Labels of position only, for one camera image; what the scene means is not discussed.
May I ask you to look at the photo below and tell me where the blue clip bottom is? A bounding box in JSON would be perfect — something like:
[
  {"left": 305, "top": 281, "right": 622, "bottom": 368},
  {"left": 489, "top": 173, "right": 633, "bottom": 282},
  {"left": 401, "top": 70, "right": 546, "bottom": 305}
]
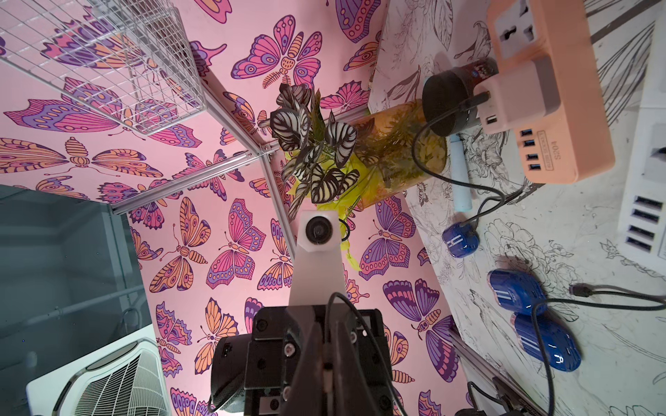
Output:
[{"left": 512, "top": 314, "right": 582, "bottom": 373}]

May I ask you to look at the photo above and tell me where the white power strip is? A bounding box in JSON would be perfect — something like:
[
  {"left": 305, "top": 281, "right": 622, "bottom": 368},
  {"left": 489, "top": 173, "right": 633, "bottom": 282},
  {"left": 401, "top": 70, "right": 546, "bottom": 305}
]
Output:
[{"left": 617, "top": 10, "right": 665, "bottom": 275}]

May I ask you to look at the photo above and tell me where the white fan unit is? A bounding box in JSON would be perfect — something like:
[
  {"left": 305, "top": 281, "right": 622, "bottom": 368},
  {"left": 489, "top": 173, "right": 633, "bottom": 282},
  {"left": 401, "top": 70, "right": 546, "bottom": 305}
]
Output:
[{"left": 26, "top": 337, "right": 171, "bottom": 415}]

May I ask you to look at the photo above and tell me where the small beige plug adapter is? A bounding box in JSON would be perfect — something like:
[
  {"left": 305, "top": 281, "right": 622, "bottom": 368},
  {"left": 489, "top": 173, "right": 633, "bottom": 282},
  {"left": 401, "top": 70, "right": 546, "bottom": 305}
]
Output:
[{"left": 473, "top": 57, "right": 561, "bottom": 135}]

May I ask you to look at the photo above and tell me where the potted green plant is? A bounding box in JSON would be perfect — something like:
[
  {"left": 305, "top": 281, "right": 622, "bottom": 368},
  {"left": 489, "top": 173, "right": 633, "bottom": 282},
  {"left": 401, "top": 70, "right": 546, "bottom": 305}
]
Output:
[{"left": 269, "top": 83, "right": 449, "bottom": 220}]

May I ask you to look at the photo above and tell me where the white wire basket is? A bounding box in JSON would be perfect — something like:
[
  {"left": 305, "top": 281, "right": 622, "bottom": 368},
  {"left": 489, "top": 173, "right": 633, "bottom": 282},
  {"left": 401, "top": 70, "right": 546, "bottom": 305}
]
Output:
[{"left": 1, "top": 1, "right": 206, "bottom": 135}]

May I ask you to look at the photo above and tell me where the orange power strip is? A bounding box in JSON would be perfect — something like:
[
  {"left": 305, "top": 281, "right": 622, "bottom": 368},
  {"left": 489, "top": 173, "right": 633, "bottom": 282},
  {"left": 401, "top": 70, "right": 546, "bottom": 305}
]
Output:
[{"left": 487, "top": 1, "right": 616, "bottom": 184}]

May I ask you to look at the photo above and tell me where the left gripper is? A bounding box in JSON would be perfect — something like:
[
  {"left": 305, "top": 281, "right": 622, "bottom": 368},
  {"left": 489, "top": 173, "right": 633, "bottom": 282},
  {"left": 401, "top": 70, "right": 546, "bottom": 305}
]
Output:
[{"left": 207, "top": 303, "right": 398, "bottom": 415}]

